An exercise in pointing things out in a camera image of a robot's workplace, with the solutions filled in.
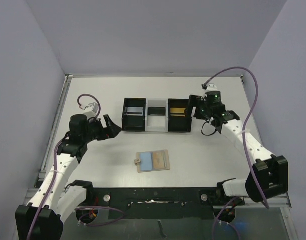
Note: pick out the aluminium table edge rail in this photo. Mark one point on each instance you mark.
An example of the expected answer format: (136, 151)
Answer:
(55, 126)

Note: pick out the white middle tray compartment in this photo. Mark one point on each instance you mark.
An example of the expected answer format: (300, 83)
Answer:
(156, 124)

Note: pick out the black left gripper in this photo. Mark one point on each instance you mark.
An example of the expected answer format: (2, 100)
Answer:
(110, 132)

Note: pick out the black right tray compartment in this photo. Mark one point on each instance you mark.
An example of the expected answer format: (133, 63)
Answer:
(178, 124)

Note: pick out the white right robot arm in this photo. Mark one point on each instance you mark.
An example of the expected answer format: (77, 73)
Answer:
(269, 174)

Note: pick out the black left tray compartment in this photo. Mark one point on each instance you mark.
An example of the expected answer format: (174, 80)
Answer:
(133, 123)

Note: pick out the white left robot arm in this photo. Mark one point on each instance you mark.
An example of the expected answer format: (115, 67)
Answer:
(43, 217)

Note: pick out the gold card in wallet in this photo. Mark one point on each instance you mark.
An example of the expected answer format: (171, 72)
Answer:
(158, 160)

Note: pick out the silver card in tray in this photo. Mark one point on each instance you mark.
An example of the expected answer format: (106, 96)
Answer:
(135, 111)

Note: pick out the black tray compartment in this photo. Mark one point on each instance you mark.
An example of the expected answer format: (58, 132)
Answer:
(178, 124)
(133, 123)

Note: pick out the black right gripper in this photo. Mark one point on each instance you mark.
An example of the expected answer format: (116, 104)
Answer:
(196, 107)

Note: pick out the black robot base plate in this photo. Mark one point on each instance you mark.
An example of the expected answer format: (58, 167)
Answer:
(162, 203)

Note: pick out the black card in tray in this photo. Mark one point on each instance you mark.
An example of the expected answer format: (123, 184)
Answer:
(156, 111)

